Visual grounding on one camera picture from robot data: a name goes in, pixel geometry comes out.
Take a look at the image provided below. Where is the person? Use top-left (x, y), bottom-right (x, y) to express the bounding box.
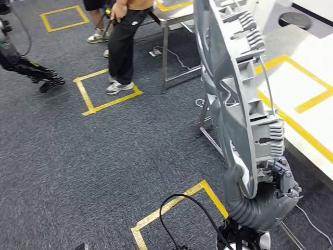
top-left (105, 0), bottom-right (154, 95)
top-left (83, 0), bottom-right (112, 58)

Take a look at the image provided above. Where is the yellow floor tape square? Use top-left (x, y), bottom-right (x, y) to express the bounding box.
top-left (131, 179), bottom-right (229, 250)
top-left (73, 68), bottom-right (144, 117)
top-left (40, 5), bottom-right (90, 33)

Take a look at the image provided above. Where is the black cable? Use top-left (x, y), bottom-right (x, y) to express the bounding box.
top-left (159, 193), bottom-right (235, 250)

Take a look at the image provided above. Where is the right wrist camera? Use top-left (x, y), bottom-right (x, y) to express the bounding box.
top-left (215, 228), bottom-right (271, 250)

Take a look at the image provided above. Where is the grey floor cable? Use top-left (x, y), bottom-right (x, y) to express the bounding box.
top-left (153, 46), bottom-right (196, 71)

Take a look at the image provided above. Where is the grey plastic wheel hubcap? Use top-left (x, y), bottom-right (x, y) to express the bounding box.
top-left (193, 0), bottom-right (286, 200)

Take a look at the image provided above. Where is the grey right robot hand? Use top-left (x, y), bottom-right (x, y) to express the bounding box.
top-left (244, 157), bottom-right (303, 232)

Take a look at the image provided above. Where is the white floor cable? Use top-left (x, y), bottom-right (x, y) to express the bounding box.
top-left (295, 203), bottom-right (333, 247)

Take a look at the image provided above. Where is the steel table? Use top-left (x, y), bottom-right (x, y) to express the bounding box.
top-left (149, 0), bottom-right (206, 94)

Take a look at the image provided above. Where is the yellow table tape strip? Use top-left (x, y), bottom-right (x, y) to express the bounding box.
top-left (155, 0), bottom-right (194, 12)

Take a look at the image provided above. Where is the yellow bench tape strip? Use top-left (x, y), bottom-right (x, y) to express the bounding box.
top-left (257, 89), bottom-right (333, 165)

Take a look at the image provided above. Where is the yellow bench tape rectangle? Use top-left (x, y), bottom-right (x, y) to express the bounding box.
top-left (254, 54), bottom-right (333, 115)

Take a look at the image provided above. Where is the black stool seat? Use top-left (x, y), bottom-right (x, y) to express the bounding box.
top-left (278, 12), bottom-right (312, 31)

